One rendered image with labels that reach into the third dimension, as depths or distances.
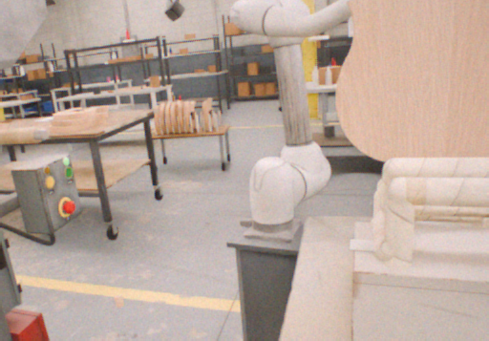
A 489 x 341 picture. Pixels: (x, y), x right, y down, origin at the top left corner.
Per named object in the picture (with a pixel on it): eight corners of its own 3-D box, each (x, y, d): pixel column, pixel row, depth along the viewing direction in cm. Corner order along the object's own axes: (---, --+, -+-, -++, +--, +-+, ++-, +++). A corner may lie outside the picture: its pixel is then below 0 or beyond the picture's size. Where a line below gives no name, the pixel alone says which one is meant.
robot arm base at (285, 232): (248, 217, 167) (247, 204, 165) (303, 222, 156) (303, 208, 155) (232, 237, 151) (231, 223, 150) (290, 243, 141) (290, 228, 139)
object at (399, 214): (384, 269, 48) (386, 196, 45) (382, 256, 50) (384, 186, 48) (413, 271, 46) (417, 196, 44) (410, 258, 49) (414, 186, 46)
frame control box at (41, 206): (-17, 255, 121) (-40, 175, 114) (30, 226, 140) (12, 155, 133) (46, 262, 113) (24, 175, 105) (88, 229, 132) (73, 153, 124)
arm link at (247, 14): (265, -1, 125) (290, -1, 133) (224, -8, 137) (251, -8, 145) (258, 41, 132) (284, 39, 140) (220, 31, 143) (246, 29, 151)
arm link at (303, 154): (274, 202, 163) (307, 185, 176) (308, 206, 150) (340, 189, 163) (246, 1, 146) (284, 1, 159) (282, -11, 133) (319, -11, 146)
